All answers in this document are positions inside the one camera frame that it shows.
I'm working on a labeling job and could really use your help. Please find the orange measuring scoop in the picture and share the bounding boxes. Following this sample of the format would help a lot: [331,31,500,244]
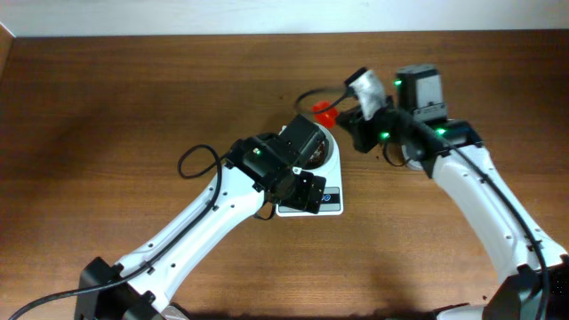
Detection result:
[312,100,339,129]

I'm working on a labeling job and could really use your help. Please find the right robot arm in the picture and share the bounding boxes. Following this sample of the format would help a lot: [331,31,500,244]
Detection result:
[335,64,568,319]

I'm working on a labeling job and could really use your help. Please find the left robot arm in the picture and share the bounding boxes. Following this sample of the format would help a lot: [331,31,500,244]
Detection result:
[74,116,334,319]

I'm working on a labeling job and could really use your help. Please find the red beans in bowl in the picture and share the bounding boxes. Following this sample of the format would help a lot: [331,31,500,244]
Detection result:
[304,141,327,170]

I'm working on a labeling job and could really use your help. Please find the white round bowl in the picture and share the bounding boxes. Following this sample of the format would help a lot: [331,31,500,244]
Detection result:
[277,117,339,175]

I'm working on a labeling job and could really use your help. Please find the white digital kitchen scale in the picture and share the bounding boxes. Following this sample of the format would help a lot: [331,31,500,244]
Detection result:
[275,124,344,218]

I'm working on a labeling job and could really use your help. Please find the clear plastic container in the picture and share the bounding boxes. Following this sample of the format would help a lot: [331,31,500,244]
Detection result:
[401,144,427,171]

